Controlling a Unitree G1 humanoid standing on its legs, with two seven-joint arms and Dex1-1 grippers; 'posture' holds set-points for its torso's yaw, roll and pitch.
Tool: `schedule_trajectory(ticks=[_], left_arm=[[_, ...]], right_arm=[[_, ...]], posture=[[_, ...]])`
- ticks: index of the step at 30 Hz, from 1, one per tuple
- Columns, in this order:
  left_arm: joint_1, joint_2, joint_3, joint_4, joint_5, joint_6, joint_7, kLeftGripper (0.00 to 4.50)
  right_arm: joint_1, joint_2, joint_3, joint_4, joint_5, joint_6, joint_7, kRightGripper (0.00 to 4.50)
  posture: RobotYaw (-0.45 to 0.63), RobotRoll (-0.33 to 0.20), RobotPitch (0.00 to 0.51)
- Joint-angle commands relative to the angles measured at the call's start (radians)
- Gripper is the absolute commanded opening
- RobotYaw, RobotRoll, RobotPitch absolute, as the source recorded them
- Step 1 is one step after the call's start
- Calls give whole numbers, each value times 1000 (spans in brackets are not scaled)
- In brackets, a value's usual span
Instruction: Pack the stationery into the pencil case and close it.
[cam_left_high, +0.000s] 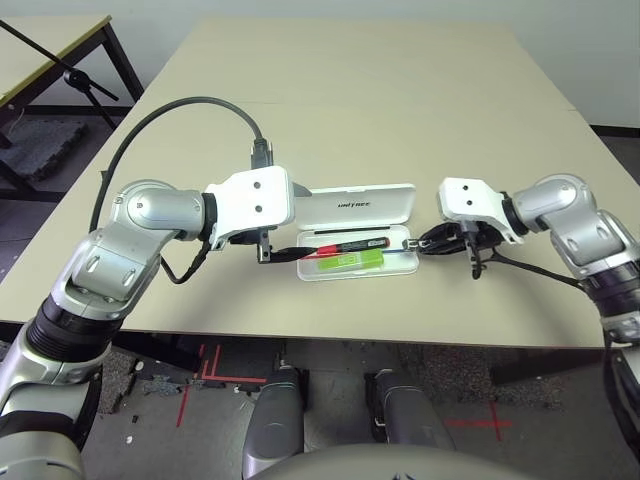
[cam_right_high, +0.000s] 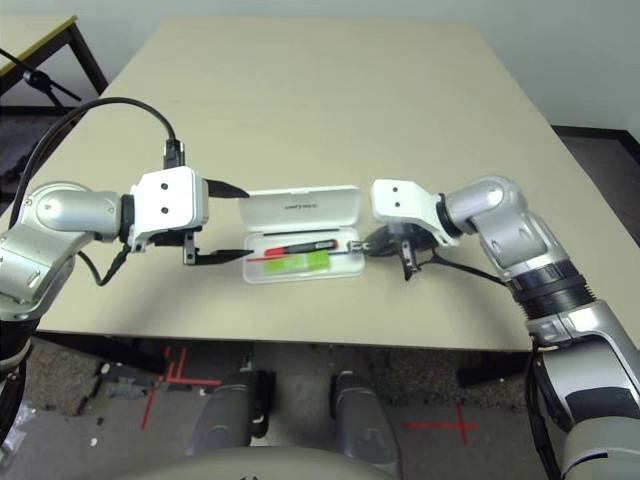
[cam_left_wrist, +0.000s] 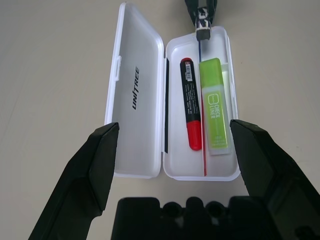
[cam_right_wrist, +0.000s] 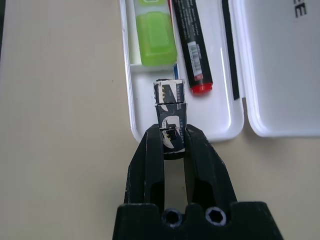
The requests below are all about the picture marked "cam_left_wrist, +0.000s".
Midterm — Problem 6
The white plastic pencil case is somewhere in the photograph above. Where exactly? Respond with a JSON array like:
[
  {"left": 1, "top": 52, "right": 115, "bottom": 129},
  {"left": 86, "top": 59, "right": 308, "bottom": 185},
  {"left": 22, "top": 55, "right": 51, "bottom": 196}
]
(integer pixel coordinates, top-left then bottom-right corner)
[{"left": 104, "top": 1, "right": 241, "bottom": 182}]

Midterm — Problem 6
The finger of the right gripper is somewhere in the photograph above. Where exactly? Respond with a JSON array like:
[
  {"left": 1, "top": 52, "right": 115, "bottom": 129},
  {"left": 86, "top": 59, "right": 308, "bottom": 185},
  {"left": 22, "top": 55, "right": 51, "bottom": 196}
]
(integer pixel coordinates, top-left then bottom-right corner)
[
  {"left": 206, "top": 0, "right": 217, "bottom": 25},
  {"left": 183, "top": 0, "right": 200, "bottom": 27}
]

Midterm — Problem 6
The green highlighter pen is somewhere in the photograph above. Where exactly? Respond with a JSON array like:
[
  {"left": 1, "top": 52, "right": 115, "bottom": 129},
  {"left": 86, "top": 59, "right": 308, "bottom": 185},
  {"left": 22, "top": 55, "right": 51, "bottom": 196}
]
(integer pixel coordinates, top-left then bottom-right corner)
[{"left": 198, "top": 57, "right": 232, "bottom": 156}]

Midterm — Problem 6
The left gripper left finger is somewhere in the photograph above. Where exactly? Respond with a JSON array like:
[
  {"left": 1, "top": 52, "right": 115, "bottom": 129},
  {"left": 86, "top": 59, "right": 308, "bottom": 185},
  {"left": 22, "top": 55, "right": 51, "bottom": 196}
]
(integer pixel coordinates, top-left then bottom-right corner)
[{"left": 32, "top": 121, "right": 120, "bottom": 240}]

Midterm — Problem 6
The black marker with red cap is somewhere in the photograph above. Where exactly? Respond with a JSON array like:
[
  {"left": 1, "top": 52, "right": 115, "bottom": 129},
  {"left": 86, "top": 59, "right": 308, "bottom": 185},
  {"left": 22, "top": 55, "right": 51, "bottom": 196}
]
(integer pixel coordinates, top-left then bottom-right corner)
[{"left": 179, "top": 57, "right": 203, "bottom": 151}]

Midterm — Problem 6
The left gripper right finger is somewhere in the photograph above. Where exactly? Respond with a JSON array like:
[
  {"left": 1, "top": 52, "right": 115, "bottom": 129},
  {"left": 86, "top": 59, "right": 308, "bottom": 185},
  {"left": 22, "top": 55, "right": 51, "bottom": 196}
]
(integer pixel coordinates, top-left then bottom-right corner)
[{"left": 229, "top": 119, "right": 320, "bottom": 240}]

